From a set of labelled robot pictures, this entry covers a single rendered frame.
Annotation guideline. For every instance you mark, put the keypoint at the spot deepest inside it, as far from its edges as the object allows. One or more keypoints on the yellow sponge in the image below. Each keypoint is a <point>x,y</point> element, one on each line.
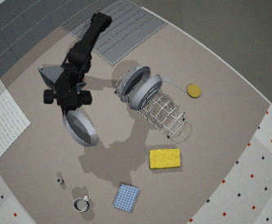
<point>161,159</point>

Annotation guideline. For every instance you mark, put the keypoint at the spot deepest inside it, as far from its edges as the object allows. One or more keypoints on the grey tiled backsplash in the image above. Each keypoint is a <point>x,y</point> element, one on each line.
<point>24,23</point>

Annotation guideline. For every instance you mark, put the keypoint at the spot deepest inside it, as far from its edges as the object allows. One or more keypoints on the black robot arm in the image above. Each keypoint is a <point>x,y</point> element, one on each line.
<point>78,55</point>

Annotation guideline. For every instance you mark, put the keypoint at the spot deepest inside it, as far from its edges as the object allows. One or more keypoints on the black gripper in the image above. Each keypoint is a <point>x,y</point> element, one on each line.
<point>49,97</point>

